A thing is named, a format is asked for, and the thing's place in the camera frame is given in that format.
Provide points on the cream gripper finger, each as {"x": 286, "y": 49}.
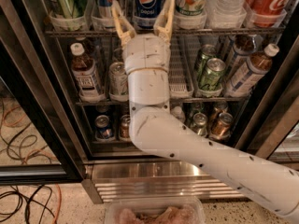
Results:
{"x": 124, "y": 28}
{"x": 163, "y": 25}

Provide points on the brown can bottom left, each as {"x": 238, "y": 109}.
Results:
{"x": 124, "y": 127}

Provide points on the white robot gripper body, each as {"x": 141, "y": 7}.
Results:
{"x": 146, "y": 51}

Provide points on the blue pepsi can bottom shelf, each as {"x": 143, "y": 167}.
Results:
{"x": 103, "y": 128}

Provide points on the steel fridge base grille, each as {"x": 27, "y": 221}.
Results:
{"x": 111, "y": 180}

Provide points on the iced tea bottle left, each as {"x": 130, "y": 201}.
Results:
{"x": 85, "y": 72}

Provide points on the clear water bottle shelf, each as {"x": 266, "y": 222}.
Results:
{"x": 178, "y": 113}
{"x": 227, "y": 0}

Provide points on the green can bottom shelf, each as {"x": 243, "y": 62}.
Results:
{"x": 199, "y": 123}

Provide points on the clear plastic food container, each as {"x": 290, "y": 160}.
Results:
{"x": 156, "y": 210}

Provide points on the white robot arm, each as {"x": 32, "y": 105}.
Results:
{"x": 155, "y": 131}

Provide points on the green can back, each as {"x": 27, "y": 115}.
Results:
{"x": 205, "y": 53}

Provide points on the iced tea bottle right back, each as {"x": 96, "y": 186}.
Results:
{"x": 243, "y": 46}

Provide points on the iced tea bottle right front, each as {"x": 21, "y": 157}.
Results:
{"x": 250, "y": 72}

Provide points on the white diet can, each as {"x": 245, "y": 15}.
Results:
{"x": 117, "y": 55}
{"x": 118, "y": 79}

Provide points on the empty white shelf tray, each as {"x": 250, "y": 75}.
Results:
{"x": 180, "y": 81}

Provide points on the white diet can back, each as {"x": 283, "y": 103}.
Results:
{"x": 117, "y": 55}

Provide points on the clear water bottle bottom shelf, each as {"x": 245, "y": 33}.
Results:
{"x": 178, "y": 113}

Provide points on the iced tea bottle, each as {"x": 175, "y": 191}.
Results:
{"x": 243, "y": 46}
{"x": 85, "y": 72}
{"x": 250, "y": 72}

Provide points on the red coca-cola can top shelf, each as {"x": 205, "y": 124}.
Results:
{"x": 265, "y": 13}

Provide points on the white diet can front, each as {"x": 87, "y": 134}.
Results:
{"x": 118, "y": 79}

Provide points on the bronze can bottom right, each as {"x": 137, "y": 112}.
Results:
{"x": 222, "y": 124}

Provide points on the glass fridge door left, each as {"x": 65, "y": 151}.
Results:
{"x": 30, "y": 59}

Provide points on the green can front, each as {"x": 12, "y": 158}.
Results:
{"x": 212, "y": 74}

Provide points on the clear water bottle top shelf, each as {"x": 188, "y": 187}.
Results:
{"x": 227, "y": 0}

